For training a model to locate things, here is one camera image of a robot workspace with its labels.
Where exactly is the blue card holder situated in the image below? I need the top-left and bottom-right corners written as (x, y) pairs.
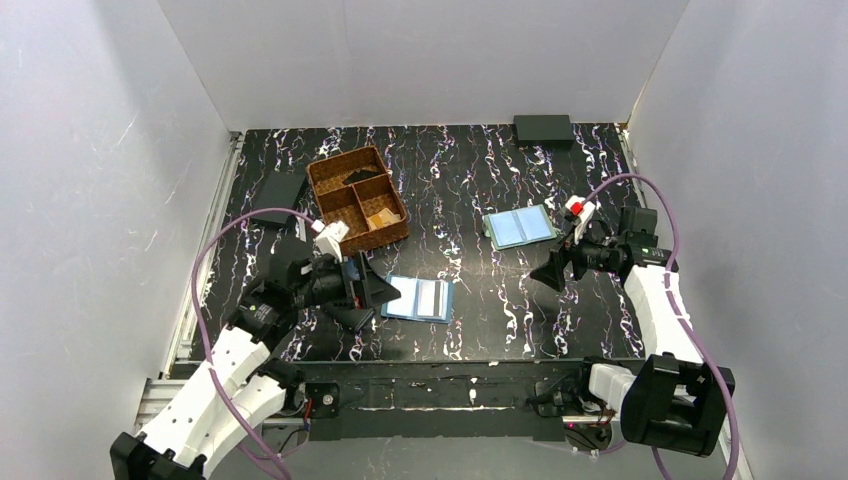
top-left (381, 275), bottom-right (454, 324)

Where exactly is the white credit card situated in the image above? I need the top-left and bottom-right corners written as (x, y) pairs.
top-left (416, 280), bottom-right (445, 318)

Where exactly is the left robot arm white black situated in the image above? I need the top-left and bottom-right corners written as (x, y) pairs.
top-left (110, 240), bottom-right (402, 479)

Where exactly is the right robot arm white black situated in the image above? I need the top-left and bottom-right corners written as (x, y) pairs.
top-left (530, 197), bottom-right (735, 457)

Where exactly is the teal open card holder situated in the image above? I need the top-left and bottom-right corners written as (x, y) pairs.
top-left (483, 205), bottom-right (559, 251)

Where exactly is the black card in basket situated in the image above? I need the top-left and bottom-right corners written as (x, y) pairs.
top-left (342, 169), bottom-right (383, 185)

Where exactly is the tan item in basket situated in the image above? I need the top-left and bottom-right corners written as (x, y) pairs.
top-left (366, 208), bottom-right (401, 230)

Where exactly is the black box left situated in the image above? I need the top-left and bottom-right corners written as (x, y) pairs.
top-left (251, 172), bottom-right (308, 230)

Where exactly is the black box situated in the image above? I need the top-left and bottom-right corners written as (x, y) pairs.
top-left (251, 172), bottom-right (308, 230)
top-left (513, 115), bottom-right (576, 147)

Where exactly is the brown wicker divided basket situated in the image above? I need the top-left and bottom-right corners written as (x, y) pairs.
top-left (307, 146), bottom-right (409, 254)

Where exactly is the black box back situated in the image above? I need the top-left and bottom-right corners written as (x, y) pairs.
top-left (513, 115), bottom-right (576, 147)

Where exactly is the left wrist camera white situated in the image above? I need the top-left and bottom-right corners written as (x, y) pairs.
top-left (311, 220), bottom-right (349, 262)

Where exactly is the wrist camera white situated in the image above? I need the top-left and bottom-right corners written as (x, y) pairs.
top-left (561, 195), bottom-right (596, 245)
top-left (311, 220), bottom-right (349, 262)

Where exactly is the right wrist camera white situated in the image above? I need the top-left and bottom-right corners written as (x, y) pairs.
top-left (561, 195), bottom-right (596, 245)

